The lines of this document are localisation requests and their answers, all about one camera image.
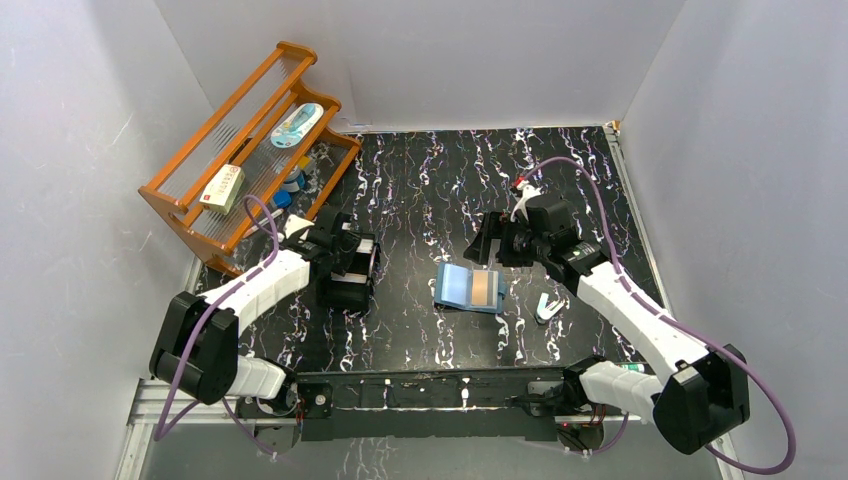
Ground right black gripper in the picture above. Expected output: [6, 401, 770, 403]
[463, 211, 549, 268]

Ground blue card holder wallet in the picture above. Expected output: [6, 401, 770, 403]
[434, 263, 507, 314]

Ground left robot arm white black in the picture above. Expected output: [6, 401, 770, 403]
[149, 207, 379, 416]

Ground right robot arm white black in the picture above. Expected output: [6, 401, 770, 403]
[463, 194, 750, 454]

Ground white card stack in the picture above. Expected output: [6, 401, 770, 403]
[331, 239, 380, 284]

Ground black plastic card box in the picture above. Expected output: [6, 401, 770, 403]
[316, 230, 380, 312]

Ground blue small object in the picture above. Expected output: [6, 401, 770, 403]
[270, 167, 305, 209]

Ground white plastic clip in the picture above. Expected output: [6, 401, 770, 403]
[534, 292, 565, 325]

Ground grey pen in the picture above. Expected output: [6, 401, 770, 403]
[244, 209, 284, 237]

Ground orange wooden shelf rack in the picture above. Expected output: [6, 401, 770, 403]
[138, 41, 361, 277]

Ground light blue oval case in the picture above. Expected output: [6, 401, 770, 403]
[270, 103, 324, 149]

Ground white red small box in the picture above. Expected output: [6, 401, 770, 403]
[199, 164, 245, 215]

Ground green white marker pen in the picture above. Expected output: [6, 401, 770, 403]
[618, 363, 646, 373]

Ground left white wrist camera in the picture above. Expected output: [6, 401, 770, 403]
[282, 214, 314, 239]

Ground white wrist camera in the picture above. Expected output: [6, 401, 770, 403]
[282, 214, 314, 239]
[509, 176, 541, 223]

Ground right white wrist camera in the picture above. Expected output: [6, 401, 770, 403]
[509, 176, 541, 223]

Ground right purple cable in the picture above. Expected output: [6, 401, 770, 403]
[513, 156, 798, 477]

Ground purple cable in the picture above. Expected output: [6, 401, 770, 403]
[513, 156, 798, 477]
[153, 193, 281, 458]

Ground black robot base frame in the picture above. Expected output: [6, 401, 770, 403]
[129, 364, 727, 458]

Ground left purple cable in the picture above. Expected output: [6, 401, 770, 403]
[153, 193, 281, 458]

